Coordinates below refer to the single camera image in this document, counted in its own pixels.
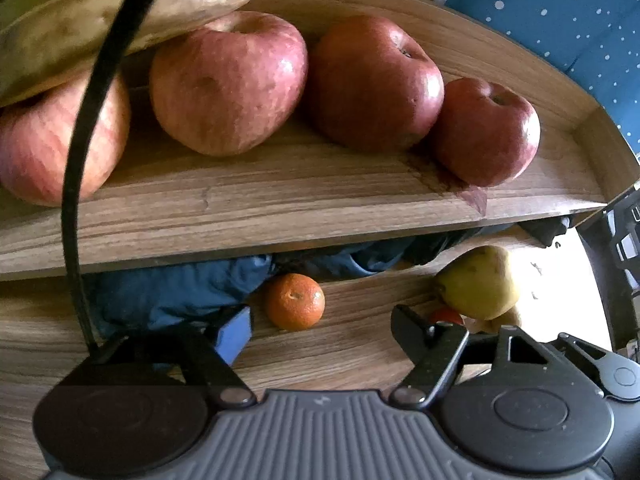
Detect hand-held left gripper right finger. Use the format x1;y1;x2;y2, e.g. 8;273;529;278
389;304;597;408

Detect yellow green pear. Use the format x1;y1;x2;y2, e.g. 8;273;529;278
434;245;521;321

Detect small dark red apple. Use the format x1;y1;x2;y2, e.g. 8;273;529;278
431;77;542;187

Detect banana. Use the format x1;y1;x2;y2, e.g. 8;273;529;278
0;0;259;108

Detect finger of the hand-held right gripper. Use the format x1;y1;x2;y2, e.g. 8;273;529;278
552;332;640;403

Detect red cherry tomato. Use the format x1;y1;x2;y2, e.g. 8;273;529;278
429;307;465;326

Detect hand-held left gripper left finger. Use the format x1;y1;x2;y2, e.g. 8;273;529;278
65;306;258;408

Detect black cable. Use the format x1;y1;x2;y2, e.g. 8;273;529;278
60;0;173;361

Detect pale red apple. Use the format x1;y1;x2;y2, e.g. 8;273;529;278
149;11;309;157
0;72;132;207

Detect dark blue cloth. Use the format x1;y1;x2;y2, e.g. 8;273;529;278
82;215;571;341

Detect wooden shelf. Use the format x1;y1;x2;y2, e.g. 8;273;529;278
0;0;640;281

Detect blue white-dotted cloth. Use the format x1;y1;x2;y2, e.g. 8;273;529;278
432;0;640;156

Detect orange mandarin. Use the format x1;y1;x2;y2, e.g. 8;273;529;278
265;273;326;332

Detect pale striped oval melon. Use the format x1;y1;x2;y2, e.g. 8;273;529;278
465;305;523;335

